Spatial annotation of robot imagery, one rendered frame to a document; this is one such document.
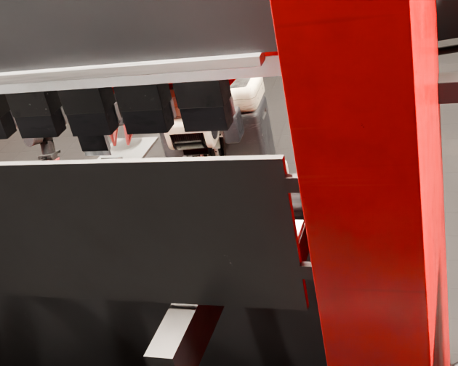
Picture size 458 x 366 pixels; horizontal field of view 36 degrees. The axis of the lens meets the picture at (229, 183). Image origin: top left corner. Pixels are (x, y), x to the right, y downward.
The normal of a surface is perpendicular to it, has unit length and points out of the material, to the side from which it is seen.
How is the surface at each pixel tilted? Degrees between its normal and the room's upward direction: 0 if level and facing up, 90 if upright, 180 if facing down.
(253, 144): 90
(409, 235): 90
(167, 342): 0
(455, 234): 0
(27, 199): 90
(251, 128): 90
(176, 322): 0
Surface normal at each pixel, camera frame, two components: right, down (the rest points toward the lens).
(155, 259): -0.28, 0.52
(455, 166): -0.18, -0.85
